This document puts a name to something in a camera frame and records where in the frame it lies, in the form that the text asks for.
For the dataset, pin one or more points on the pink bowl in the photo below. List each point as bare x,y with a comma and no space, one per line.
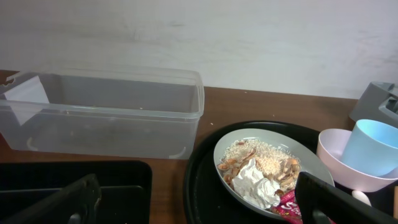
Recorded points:
331,144

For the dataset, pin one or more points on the light blue cup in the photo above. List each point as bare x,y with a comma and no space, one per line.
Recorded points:
371,148

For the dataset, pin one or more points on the white tissue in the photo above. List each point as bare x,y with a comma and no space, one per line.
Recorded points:
253,187

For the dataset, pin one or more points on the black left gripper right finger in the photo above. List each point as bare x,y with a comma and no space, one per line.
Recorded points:
320,202

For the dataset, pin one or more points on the black round tray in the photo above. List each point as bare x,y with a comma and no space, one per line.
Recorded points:
207,200

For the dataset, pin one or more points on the grey plate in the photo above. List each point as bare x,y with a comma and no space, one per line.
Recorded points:
308,160

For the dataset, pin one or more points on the black rectangular tray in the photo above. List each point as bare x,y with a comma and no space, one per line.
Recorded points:
125,187

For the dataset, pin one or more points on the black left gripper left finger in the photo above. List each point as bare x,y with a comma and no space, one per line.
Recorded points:
77,202

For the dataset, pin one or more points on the rice and nut shells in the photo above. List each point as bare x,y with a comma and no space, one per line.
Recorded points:
273,162

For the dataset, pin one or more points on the clear plastic waste bin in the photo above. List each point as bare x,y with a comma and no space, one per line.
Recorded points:
132,112

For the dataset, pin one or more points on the red snack wrapper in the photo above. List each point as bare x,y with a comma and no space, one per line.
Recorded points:
288,208

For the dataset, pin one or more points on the white plastic fork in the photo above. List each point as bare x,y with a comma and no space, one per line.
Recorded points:
361,197

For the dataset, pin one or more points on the grey dishwasher rack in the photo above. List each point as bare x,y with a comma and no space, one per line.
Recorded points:
378,102

